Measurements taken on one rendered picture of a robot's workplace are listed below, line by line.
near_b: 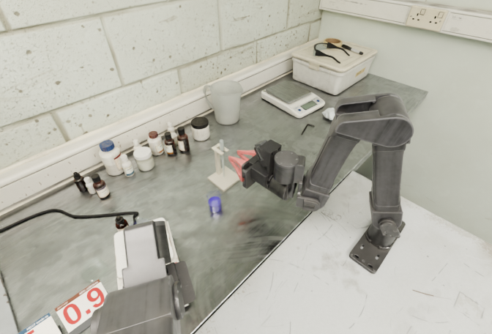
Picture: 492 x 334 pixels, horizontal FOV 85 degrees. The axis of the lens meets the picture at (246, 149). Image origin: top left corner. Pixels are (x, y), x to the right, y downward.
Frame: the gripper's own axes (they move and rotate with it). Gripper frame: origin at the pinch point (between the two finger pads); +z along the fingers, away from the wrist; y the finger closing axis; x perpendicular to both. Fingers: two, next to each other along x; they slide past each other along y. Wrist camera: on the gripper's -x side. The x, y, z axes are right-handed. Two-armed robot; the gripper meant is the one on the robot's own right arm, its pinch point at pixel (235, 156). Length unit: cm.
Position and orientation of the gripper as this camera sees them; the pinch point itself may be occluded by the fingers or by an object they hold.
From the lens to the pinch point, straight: 77.6
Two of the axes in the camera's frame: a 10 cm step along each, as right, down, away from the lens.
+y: -6.9, 4.7, -5.5
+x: 0.1, 7.7, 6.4
